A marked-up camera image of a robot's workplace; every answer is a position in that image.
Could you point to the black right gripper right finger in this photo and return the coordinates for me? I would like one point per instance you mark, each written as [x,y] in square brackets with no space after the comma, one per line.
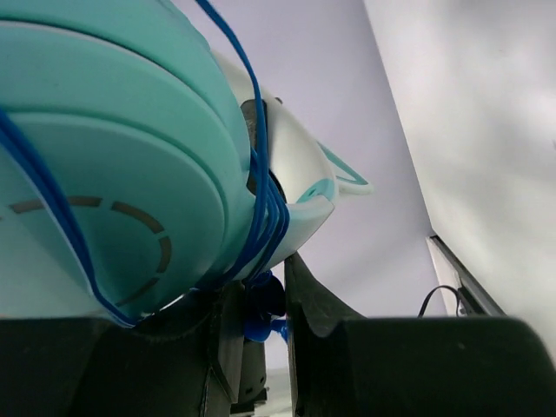
[345,364]

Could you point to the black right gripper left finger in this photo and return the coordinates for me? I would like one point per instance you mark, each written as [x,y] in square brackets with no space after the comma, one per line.
[185,361]

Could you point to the teal white cat-ear headphones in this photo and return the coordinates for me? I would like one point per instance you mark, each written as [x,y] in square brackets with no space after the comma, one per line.
[138,165]

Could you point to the aluminium rail frame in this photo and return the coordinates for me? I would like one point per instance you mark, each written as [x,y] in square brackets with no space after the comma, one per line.
[472,298]

